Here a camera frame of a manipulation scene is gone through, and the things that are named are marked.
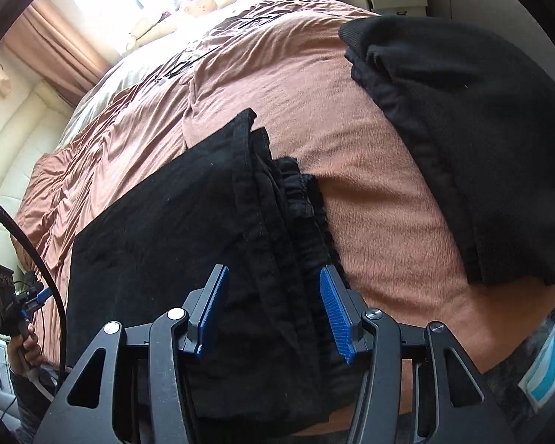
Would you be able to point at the bed with brown sheet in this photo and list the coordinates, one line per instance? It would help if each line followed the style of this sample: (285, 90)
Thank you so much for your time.
(374, 222)

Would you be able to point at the black pants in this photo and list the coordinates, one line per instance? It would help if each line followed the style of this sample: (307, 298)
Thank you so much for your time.
(166, 222)

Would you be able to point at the beige blanket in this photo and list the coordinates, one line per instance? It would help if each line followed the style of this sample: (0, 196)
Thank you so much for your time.
(134, 78)

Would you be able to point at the person's left hand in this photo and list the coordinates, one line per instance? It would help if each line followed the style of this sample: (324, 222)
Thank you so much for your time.
(29, 354)

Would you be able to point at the cartoon printed pillow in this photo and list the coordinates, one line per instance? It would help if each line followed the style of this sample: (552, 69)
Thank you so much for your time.
(203, 7)

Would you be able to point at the person's patterned clothing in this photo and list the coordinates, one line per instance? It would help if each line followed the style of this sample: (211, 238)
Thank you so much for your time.
(513, 370)

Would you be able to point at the cream padded headboard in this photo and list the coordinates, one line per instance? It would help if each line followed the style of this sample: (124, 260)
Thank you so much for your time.
(18, 148)

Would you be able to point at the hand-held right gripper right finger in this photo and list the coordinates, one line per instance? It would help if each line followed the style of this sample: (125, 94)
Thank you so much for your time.
(335, 310)

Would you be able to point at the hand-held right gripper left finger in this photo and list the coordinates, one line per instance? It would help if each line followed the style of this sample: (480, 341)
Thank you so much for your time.
(210, 305)

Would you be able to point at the folded black garment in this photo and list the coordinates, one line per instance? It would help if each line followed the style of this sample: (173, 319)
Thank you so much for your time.
(467, 148)

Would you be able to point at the person's left forearm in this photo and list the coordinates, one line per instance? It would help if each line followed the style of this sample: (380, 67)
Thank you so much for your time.
(27, 402)

